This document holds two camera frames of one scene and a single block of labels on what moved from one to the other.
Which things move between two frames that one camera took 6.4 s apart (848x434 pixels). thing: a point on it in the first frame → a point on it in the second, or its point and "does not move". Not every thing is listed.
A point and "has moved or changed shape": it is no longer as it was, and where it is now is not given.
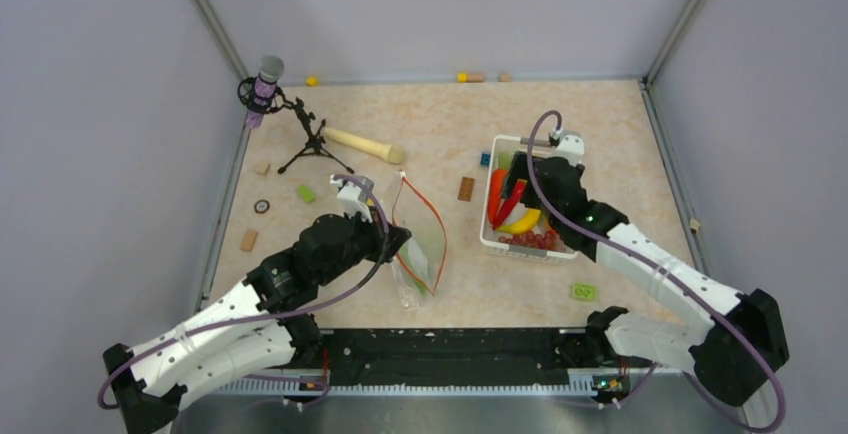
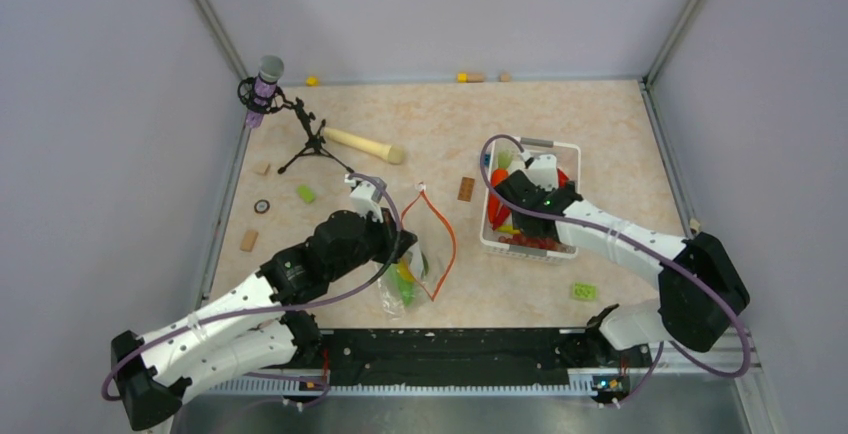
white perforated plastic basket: x=511 y=226 does not move
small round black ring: x=262 y=206 does not move
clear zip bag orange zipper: x=418 y=266 has moved or changed shape
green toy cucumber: x=416 y=264 → x=405 y=287
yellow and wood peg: x=464 y=77 does not move
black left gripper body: x=367 y=242 does not move
